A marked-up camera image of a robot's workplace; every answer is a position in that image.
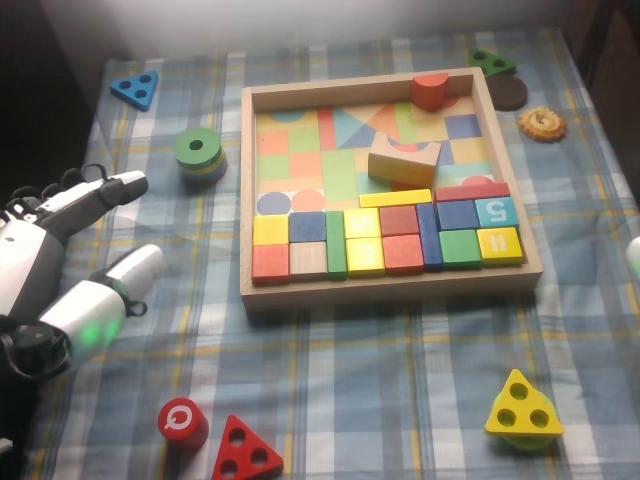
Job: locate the blue triangle with three holes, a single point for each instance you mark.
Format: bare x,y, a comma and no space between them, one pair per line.
131,95

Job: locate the yellow triangle with three holes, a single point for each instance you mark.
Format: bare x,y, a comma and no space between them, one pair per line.
522,407

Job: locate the toy swirl cookie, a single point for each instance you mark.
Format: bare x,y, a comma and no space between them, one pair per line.
542,125

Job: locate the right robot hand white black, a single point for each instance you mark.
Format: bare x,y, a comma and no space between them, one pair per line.
22,260

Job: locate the natural wood arch block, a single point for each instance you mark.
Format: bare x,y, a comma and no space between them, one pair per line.
400,167

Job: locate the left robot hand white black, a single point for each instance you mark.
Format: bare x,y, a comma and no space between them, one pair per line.
634,256

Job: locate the dark brown round disc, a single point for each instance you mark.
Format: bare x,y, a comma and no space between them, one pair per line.
507,92

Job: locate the red half cylinder block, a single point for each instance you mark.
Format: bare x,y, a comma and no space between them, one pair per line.
429,92

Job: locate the red cylinder with white mark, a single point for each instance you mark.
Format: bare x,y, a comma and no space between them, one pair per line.
185,437

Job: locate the red triangle with three holes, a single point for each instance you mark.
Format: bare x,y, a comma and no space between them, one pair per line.
245,452

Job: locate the green triangle with three holes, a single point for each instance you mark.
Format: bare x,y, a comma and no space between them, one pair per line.
506,70

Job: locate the wooden tray with colourful print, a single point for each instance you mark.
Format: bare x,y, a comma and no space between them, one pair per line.
390,295

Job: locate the light green round disc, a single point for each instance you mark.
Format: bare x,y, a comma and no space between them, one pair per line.
525,442

